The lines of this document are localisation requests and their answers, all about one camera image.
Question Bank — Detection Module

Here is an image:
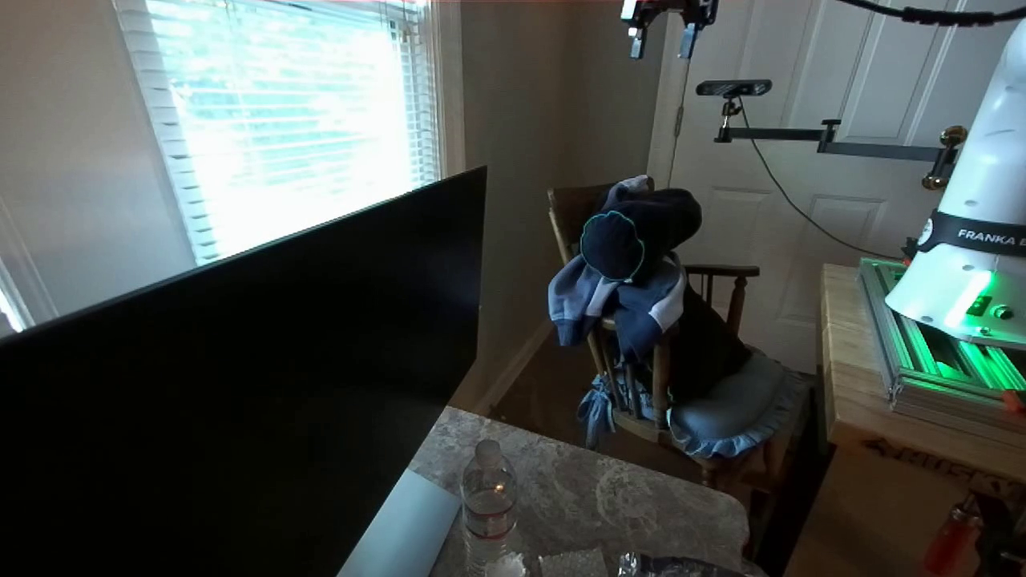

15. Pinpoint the red tool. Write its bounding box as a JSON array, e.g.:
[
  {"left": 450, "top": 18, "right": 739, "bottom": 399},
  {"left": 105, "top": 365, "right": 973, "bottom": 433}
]
[{"left": 923, "top": 498, "right": 989, "bottom": 577}]

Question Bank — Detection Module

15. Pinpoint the black camera on mount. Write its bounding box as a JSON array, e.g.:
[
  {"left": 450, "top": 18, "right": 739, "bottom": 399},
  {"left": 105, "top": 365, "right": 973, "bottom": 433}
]
[{"left": 695, "top": 76, "right": 775, "bottom": 103}]

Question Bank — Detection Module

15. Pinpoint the dark blue hooded garment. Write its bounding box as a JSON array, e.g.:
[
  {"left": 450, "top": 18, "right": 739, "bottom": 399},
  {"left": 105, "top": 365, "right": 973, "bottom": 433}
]
[{"left": 577, "top": 185, "right": 705, "bottom": 290}]

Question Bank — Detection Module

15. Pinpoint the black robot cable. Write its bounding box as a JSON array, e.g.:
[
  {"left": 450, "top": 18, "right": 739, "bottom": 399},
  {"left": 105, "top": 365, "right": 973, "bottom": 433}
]
[{"left": 838, "top": 0, "right": 1026, "bottom": 29}]

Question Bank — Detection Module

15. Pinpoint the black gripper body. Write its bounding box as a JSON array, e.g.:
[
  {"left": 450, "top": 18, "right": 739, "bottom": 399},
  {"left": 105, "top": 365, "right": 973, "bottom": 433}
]
[{"left": 618, "top": 0, "right": 722, "bottom": 31}]

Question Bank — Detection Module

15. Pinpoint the light wooden robot table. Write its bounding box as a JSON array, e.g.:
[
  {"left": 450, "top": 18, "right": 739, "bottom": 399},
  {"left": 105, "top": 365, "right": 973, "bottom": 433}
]
[{"left": 815, "top": 260, "right": 1026, "bottom": 486}]

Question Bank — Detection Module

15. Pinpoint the window with white blinds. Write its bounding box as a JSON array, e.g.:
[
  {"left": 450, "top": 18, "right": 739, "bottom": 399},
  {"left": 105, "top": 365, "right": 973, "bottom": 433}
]
[{"left": 110, "top": 0, "right": 450, "bottom": 269}]

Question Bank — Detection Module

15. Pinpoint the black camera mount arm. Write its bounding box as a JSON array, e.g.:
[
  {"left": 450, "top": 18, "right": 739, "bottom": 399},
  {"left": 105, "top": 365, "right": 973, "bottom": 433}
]
[{"left": 713, "top": 97, "right": 945, "bottom": 168}]

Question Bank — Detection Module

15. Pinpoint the clear plastic water bottle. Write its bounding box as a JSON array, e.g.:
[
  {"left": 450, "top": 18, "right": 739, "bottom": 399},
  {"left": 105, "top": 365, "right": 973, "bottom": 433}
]
[{"left": 459, "top": 435, "right": 520, "bottom": 572}]

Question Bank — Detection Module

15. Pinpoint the blue and white jacket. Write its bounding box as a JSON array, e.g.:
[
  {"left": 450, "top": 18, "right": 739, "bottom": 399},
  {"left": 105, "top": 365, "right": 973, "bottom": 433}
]
[{"left": 544, "top": 172, "right": 690, "bottom": 373}]

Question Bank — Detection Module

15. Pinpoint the light blue flat sheet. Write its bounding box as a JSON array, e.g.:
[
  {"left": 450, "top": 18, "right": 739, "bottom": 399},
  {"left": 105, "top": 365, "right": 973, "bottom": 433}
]
[{"left": 337, "top": 468, "right": 466, "bottom": 577}]

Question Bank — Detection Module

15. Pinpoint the blue seat cushion with ties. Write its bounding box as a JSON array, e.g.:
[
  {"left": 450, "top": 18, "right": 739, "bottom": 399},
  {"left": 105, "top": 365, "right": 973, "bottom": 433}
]
[{"left": 575, "top": 345, "right": 815, "bottom": 466}]

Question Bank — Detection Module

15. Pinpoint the brass door knob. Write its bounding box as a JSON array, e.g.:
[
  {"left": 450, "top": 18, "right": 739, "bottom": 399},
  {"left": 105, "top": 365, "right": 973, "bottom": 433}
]
[{"left": 919, "top": 122, "right": 973, "bottom": 196}]

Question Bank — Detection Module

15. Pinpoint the black flat screen TV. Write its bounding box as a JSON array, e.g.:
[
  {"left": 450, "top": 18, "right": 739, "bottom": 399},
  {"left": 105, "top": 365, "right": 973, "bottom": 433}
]
[{"left": 0, "top": 163, "right": 491, "bottom": 577}]

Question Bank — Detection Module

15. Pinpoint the thin black camera cable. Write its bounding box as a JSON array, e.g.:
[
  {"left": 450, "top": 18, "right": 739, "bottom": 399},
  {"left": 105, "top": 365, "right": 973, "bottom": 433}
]
[{"left": 735, "top": 107, "right": 914, "bottom": 265}]

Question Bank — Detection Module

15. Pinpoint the brown wooden chair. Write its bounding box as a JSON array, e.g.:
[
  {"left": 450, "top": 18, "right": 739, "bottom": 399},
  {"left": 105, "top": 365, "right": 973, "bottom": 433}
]
[{"left": 542, "top": 184, "right": 815, "bottom": 506}]

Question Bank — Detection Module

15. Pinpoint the green lit metal base plate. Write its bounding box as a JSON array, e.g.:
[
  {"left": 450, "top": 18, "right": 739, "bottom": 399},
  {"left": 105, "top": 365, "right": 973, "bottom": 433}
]
[{"left": 859, "top": 254, "right": 1026, "bottom": 412}]

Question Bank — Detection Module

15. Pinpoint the black garment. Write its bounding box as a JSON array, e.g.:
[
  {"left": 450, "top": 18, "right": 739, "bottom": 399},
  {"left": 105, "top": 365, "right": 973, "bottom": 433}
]
[{"left": 664, "top": 279, "right": 752, "bottom": 408}]

